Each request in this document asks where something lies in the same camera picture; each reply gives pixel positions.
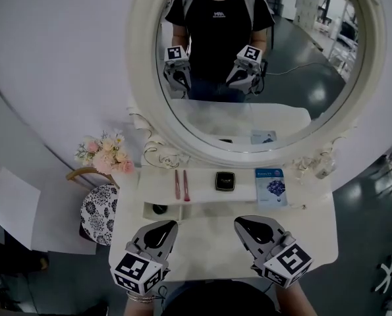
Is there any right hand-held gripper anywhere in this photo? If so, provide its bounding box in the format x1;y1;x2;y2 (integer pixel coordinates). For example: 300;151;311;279
233;215;314;290

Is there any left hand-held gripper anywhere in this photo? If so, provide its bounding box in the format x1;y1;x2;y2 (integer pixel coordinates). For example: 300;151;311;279
109;219;180;296

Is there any white dressing table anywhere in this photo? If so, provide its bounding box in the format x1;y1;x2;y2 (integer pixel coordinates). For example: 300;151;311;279
108;166;340;282

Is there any person's right forearm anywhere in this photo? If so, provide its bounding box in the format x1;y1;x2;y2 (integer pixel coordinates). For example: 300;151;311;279
274;283;312;316

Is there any person's left forearm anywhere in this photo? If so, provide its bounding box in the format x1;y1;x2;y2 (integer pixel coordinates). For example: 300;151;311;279
123;291;157;316

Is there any blue face mask packet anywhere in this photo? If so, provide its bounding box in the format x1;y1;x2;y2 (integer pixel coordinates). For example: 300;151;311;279
254;168;289;209

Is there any black-white floral seat cushion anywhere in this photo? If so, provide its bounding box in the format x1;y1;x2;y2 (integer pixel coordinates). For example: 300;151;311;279
80;183;119;246

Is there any pink makeup brush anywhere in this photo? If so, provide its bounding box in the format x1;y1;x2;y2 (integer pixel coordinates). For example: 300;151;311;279
174;169;182;200
182;169;190;203

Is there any white vase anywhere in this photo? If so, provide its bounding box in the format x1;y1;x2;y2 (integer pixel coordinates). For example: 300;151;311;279
116;171;140;190

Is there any black compact case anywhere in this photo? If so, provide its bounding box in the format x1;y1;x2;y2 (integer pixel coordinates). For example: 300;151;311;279
214;171;236;192

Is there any person's black shirt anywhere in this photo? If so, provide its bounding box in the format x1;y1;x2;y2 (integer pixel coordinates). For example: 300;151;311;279
161;280;282;316

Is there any clear glass perfume bottle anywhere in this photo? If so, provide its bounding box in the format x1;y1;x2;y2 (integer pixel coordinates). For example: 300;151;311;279
315;158;337;180

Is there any pink flower bouquet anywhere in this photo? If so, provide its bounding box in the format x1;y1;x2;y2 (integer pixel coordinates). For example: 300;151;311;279
74;129;136;174

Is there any wooden chair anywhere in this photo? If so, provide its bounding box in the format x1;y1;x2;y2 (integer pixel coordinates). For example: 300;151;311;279
66;167;121;247

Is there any white swivel chair base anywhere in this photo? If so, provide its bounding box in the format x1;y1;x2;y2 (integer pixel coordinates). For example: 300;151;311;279
373;253;392;294

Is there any white side desk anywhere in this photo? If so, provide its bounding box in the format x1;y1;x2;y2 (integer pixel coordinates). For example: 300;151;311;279
0;166;42;251

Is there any oval white-framed mirror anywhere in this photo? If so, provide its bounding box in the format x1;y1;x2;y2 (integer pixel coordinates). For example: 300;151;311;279
126;0;387;169

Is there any beaded wrist bracelet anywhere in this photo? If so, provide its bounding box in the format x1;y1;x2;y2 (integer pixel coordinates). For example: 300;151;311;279
126;290;155;305

